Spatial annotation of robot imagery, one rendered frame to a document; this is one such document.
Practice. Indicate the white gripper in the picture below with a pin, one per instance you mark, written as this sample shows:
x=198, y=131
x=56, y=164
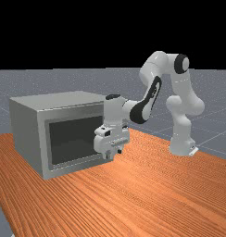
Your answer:
x=111, y=140

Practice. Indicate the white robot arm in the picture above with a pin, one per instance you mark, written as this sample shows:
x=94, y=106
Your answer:
x=181, y=92

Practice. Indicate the grey microwave oven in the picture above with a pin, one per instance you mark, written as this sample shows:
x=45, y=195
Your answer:
x=59, y=135

